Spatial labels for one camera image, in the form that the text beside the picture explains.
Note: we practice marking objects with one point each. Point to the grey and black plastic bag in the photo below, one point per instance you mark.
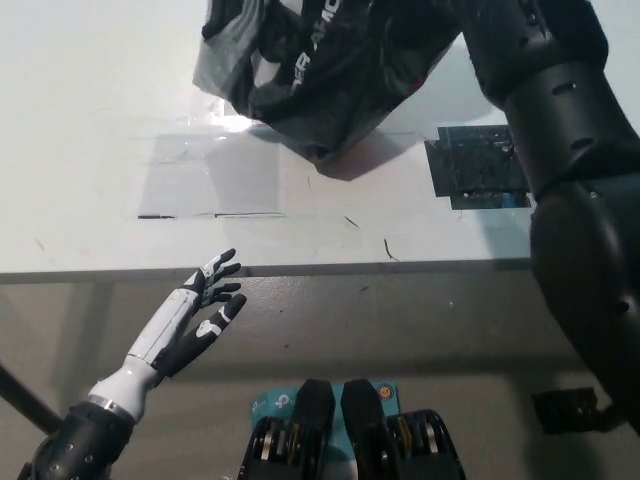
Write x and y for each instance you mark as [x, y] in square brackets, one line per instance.
[340, 85]

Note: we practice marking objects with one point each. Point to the black tape patch on table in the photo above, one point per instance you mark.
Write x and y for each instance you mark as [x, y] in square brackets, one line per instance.
[470, 170]

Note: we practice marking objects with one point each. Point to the black table leg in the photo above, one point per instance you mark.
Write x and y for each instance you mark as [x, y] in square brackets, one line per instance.
[25, 397]

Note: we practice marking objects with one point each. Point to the clear tape patch on table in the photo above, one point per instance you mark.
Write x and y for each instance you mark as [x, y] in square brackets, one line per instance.
[200, 185]

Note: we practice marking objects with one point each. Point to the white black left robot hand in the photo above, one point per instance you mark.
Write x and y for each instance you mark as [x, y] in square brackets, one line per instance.
[175, 325]

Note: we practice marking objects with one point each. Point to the black floor tape patch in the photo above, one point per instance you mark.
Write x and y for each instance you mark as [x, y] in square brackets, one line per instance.
[565, 410]

